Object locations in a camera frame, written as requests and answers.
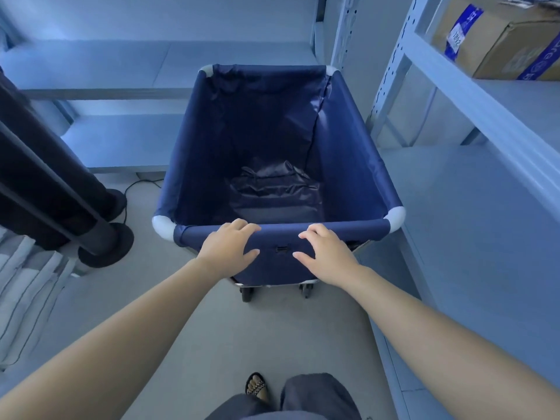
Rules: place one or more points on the person's left hand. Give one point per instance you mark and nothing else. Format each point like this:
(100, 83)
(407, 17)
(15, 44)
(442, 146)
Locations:
(221, 253)

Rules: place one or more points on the person's right hand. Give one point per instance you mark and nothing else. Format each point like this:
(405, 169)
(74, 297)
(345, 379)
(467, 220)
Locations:
(330, 262)

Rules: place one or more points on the person's left thumb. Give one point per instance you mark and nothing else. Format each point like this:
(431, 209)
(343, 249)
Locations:
(248, 258)

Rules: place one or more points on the person's right thumb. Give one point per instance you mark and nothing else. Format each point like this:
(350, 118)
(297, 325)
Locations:
(304, 259)

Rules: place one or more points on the navy blue fabric trolley cart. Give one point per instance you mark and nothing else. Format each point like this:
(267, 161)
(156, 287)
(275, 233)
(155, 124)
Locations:
(350, 153)

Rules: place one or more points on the person's left forearm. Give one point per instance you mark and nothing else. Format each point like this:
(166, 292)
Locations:
(122, 341)

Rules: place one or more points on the person's right forearm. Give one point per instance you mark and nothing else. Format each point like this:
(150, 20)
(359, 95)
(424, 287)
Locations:
(442, 345)

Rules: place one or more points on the black beaded sandal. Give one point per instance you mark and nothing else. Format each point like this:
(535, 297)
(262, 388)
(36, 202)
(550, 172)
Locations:
(257, 389)

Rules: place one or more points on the grey trousers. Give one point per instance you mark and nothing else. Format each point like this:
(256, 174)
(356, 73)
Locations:
(315, 398)

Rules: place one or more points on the black pole with round base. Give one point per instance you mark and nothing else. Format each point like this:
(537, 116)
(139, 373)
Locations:
(107, 244)

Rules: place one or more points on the white metal shelving unit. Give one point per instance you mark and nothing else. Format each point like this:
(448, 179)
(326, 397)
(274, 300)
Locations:
(490, 179)
(113, 65)

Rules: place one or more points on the black thick column stand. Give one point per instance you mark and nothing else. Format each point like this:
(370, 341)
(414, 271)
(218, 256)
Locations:
(48, 157)

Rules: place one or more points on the grey striped cloth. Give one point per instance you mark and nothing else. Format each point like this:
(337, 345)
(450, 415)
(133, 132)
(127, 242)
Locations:
(26, 288)

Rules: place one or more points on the cardboard box with blue tape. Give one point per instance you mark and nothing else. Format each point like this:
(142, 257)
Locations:
(485, 39)

